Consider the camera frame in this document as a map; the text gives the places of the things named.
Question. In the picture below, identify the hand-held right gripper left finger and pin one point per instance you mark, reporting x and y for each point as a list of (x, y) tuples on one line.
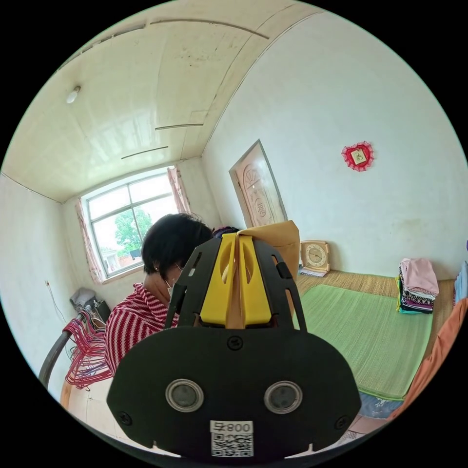
[(214, 300)]

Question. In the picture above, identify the pink patterned curtain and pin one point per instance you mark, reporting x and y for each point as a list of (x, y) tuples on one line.
[(89, 248), (179, 190)]

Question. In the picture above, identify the red heart wall ornament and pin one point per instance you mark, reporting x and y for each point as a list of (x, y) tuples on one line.
[(358, 156)]

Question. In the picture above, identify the person's body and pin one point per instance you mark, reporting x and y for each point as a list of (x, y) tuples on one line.
[(135, 321)]

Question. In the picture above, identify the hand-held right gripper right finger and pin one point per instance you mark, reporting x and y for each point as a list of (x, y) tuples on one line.
[(256, 300)]

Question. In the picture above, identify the beige square clock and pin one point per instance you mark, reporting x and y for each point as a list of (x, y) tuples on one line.
[(314, 256)]

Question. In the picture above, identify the carved wooden door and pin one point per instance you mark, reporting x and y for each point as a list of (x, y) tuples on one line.
[(260, 193)]

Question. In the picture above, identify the orange garment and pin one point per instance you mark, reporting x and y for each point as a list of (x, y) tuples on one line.
[(435, 358)]

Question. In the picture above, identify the light blue garment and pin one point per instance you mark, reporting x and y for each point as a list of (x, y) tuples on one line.
[(462, 281)]

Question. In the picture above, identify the grey metal rack tube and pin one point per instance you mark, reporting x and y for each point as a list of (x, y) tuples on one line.
[(51, 358)]

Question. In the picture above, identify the yellow short sleeve shirt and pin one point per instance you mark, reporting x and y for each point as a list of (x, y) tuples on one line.
[(285, 241)]

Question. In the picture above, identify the pile of clothes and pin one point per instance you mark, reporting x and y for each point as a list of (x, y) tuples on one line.
[(418, 289)]

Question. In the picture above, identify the bed with green woven mat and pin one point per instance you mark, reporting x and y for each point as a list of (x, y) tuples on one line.
[(358, 329)]

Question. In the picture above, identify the bunch of red clothes hangers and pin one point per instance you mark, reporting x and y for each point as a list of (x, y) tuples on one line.
[(86, 351)]

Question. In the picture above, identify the ceiling light bulb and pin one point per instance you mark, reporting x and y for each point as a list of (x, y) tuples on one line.
[(73, 95)]

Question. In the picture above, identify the window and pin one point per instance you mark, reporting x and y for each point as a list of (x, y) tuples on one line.
[(117, 226)]

